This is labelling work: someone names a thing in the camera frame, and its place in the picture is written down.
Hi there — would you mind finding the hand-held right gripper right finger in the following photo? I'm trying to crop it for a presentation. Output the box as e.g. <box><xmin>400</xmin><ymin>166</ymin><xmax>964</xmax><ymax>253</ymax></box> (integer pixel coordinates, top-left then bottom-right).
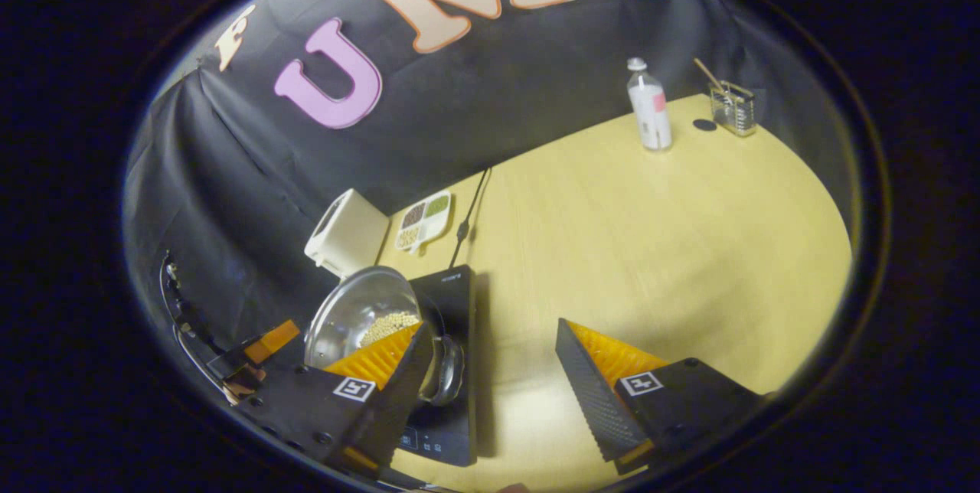
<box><xmin>555</xmin><ymin>318</ymin><xmax>766</xmax><ymax>465</ymax></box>

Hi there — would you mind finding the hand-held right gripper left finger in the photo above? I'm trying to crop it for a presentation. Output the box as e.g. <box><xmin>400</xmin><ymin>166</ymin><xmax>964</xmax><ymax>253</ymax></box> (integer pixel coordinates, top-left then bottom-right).
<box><xmin>241</xmin><ymin>322</ymin><xmax>436</xmax><ymax>478</ymax></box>

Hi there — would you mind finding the black induction cooktop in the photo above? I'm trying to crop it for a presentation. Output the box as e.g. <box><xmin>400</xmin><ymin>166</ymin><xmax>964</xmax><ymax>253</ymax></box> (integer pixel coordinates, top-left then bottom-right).
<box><xmin>394</xmin><ymin>264</ymin><xmax>479</xmax><ymax>468</ymax></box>

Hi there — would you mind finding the stainless steel pot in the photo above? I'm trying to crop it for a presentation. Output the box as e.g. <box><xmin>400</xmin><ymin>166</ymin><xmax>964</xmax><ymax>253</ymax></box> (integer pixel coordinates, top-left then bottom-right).
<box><xmin>304</xmin><ymin>266</ymin><xmax>466</xmax><ymax>407</ymax></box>

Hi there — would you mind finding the pile of soybeans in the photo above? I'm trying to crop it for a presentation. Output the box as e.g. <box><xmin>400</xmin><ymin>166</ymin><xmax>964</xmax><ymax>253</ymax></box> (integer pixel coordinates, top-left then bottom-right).
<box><xmin>360</xmin><ymin>311</ymin><xmax>420</xmax><ymax>347</ymax></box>

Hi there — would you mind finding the white divided dish of beans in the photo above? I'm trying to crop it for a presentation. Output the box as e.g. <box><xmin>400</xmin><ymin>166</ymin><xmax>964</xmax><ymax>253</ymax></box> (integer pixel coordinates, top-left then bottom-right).
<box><xmin>394</xmin><ymin>190</ymin><xmax>453</xmax><ymax>255</ymax></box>

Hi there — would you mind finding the clear plastic bottle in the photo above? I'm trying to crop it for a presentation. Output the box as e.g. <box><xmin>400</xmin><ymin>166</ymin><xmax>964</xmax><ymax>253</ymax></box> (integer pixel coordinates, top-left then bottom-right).
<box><xmin>626</xmin><ymin>57</ymin><xmax>674</xmax><ymax>152</ymax></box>

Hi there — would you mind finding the clear glass holder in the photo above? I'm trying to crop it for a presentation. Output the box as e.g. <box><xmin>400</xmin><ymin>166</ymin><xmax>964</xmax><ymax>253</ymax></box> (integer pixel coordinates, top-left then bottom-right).
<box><xmin>709</xmin><ymin>80</ymin><xmax>758</xmax><ymax>138</ymax></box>

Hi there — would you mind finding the wooden stick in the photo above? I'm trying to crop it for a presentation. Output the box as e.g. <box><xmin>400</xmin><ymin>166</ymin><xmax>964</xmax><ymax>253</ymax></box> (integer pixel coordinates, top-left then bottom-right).
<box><xmin>693</xmin><ymin>57</ymin><xmax>728</xmax><ymax>94</ymax></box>

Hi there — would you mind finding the black power cable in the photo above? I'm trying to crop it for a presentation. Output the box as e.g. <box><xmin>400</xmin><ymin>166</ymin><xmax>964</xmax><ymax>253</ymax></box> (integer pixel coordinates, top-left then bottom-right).
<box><xmin>448</xmin><ymin>167</ymin><xmax>491</xmax><ymax>269</ymax></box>

